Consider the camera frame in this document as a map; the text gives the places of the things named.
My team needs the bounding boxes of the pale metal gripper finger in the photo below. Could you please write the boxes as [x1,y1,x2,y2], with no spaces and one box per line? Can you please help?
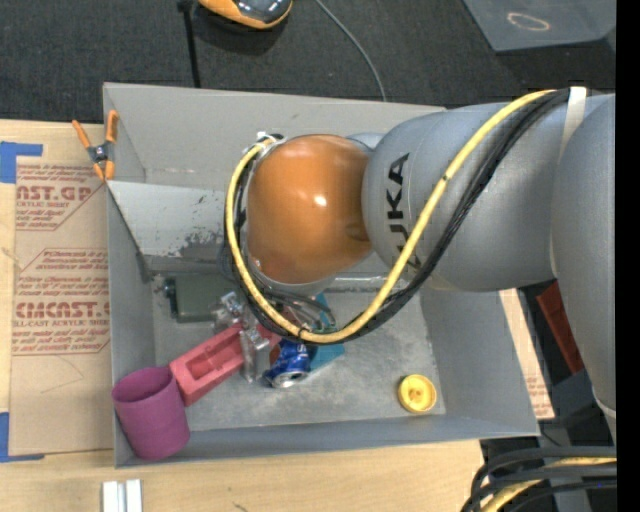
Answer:
[212,292,250,334]
[238,323,274,385]

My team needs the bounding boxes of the dark green flat block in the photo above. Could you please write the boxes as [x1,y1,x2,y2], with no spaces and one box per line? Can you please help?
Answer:
[163,273,242,324]

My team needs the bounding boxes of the crushed blue drink can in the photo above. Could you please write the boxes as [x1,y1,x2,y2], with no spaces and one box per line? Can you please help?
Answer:
[261,338,319,390]

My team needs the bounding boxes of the pink hollow block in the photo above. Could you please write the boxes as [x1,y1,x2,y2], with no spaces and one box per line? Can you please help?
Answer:
[168,322,282,407]

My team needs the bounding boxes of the grey metal bin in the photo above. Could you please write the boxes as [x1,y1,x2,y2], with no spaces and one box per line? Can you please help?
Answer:
[102,82,542,469]

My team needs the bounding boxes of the purple cup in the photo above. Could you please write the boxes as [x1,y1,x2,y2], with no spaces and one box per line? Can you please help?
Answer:
[110,366,192,462]

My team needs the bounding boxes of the yellow round lid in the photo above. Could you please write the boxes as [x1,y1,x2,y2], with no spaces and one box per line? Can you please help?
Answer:
[397,373,439,415]

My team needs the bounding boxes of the brown cardboard board, red print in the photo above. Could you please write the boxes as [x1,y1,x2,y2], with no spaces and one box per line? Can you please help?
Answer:
[0,118,117,462]

